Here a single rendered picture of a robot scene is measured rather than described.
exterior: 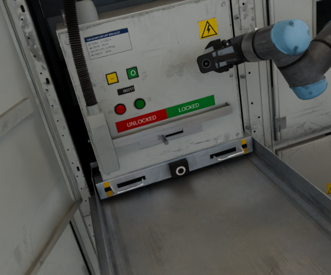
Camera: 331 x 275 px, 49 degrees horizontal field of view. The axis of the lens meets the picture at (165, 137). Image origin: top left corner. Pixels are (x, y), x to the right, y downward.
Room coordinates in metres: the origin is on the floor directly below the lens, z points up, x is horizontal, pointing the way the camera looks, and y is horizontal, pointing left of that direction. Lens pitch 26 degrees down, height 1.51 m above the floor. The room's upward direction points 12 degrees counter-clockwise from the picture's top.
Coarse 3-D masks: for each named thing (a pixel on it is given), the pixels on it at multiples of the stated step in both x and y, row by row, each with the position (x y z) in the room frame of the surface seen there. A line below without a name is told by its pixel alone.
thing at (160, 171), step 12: (228, 144) 1.06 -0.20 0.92; (180, 156) 1.04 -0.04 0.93; (192, 156) 1.03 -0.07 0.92; (204, 156) 1.04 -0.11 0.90; (216, 156) 1.05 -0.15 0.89; (144, 168) 1.01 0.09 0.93; (156, 168) 1.01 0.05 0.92; (168, 168) 1.02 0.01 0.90; (192, 168) 1.03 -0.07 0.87; (96, 180) 1.00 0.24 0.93; (108, 180) 0.98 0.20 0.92; (120, 180) 0.99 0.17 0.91; (132, 180) 0.99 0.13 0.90; (144, 180) 1.00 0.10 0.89; (156, 180) 1.01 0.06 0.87
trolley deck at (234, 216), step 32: (224, 160) 1.08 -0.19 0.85; (128, 192) 1.01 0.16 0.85; (160, 192) 0.97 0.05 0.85; (192, 192) 0.94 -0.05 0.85; (224, 192) 0.90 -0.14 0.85; (256, 192) 0.87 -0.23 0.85; (96, 224) 0.88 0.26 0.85; (128, 224) 0.84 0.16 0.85; (160, 224) 0.82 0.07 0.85; (192, 224) 0.79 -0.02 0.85; (224, 224) 0.76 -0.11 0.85; (256, 224) 0.73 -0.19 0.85; (288, 224) 0.71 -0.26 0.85; (128, 256) 0.72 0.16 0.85; (160, 256) 0.69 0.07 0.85; (192, 256) 0.67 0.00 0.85; (224, 256) 0.65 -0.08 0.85; (256, 256) 0.63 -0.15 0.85; (288, 256) 0.61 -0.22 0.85; (320, 256) 0.59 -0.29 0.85
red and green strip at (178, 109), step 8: (208, 96) 1.06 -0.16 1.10; (184, 104) 1.04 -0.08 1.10; (192, 104) 1.05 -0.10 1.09; (200, 104) 1.05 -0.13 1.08; (208, 104) 1.06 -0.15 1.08; (152, 112) 1.02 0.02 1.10; (160, 112) 1.03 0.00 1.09; (168, 112) 1.03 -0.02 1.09; (176, 112) 1.04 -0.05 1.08; (184, 112) 1.04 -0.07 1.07; (128, 120) 1.01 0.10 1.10; (136, 120) 1.01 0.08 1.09; (144, 120) 1.02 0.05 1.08; (152, 120) 1.02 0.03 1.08; (160, 120) 1.03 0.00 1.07; (120, 128) 1.00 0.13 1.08; (128, 128) 1.01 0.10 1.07
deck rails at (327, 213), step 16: (256, 144) 1.06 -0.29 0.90; (256, 160) 1.03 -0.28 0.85; (272, 160) 0.96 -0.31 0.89; (272, 176) 0.93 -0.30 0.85; (288, 176) 0.87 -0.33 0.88; (96, 192) 0.97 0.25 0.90; (288, 192) 0.83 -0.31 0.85; (304, 192) 0.80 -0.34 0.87; (320, 192) 0.73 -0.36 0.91; (304, 208) 0.75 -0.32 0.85; (320, 208) 0.73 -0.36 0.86; (112, 224) 0.86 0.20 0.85; (320, 224) 0.68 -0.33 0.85; (112, 240) 0.79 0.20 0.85; (112, 256) 0.72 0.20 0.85; (112, 272) 0.63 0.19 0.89
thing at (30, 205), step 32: (0, 32) 0.98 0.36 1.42; (0, 64) 0.94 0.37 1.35; (32, 64) 1.02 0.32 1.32; (0, 96) 0.90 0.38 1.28; (32, 96) 1.02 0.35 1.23; (0, 128) 0.83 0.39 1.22; (32, 128) 0.97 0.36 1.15; (0, 160) 0.81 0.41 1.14; (32, 160) 0.92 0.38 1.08; (64, 160) 1.01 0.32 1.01; (0, 192) 0.77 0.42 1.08; (32, 192) 0.87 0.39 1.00; (64, 192) 1.00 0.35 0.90; (0, 224) 0.73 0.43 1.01; (32, 224) 0.82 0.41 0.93; (64, 224) 0.90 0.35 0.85; (0, 256) 0.69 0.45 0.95; (32, 256) 0.78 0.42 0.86
